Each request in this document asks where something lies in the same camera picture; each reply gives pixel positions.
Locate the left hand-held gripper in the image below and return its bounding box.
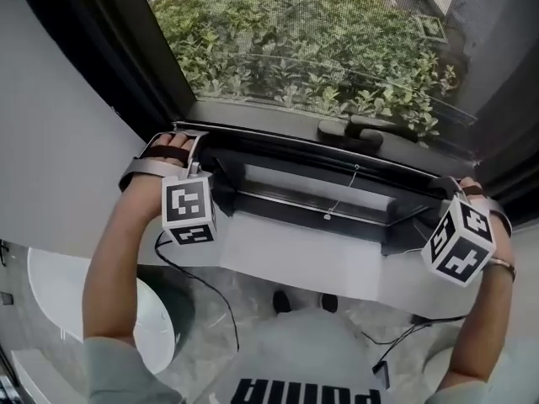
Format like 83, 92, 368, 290
119, 130, 219, 247

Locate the thin wrist bracelet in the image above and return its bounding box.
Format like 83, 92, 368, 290
483, 257, 518, 282

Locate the person's right forearm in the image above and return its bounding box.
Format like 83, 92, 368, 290
441, 224, 518, 393

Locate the green shrub bed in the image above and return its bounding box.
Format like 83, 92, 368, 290
150, 0, 461, 143

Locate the person's left hand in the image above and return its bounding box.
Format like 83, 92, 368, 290
150, 133, 191, 151

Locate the dark window frame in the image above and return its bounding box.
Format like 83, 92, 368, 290
24, 0, 539, 257

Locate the white window sill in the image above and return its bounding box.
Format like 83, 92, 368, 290
217, 207, 427, 311

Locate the dark mesh insect screen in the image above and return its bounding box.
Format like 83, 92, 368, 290
136, 0, 481, 181

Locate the black window handle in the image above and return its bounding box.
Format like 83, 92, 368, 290
317, 114, 385, 149

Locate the white round table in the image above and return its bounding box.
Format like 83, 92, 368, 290
26, 245, 179, 376

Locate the person's black shoe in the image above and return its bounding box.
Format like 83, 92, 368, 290
321, 292, 340, 315
271, 290, 293, 315

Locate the thin white pull cord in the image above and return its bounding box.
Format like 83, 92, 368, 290
324, 163, 361, 221

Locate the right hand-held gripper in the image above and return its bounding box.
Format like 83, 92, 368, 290
420, 176, 514, 288

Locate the person's light printed shirt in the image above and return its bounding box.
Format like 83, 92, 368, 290
83, 308, 539, 404

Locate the black cable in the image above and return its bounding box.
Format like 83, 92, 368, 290
360, 312, 469, 378
153, 228, 241, 353

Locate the person's left forearm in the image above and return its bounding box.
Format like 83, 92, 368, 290
82, 169, 170, 344

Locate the small black cable connector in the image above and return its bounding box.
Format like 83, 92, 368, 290
371, 361, 392, 391

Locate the person's right hand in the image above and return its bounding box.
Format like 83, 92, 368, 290
458, 176, 486, 198

